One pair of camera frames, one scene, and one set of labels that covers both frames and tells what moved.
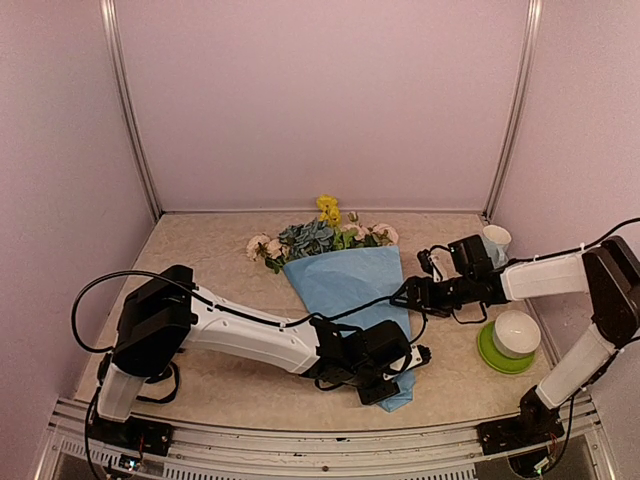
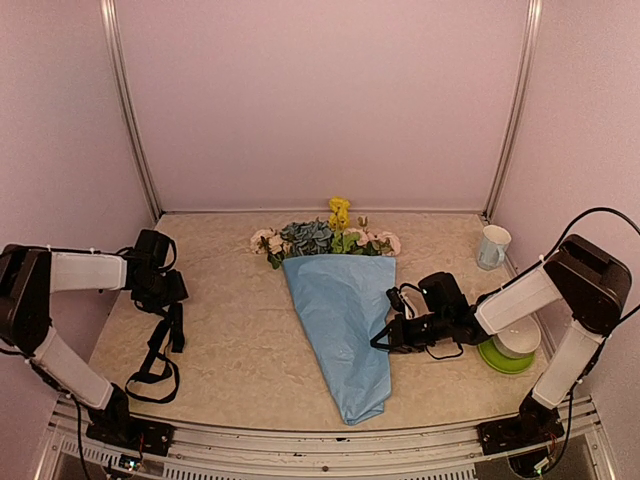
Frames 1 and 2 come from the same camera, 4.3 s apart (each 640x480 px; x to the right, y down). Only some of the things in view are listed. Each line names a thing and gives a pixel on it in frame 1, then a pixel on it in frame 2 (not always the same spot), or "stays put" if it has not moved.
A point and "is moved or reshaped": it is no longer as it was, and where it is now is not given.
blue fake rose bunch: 304,239 stays put
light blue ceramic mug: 496,241 stays put
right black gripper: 414,284 -> 399,342
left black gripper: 372,397 -> 179,291
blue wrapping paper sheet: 342,281 is moved or reshaped
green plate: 491,354 stays put
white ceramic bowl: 516,334 stays put
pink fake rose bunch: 355,235 is moved or reshaped
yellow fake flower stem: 331,211 is moved or reshaped
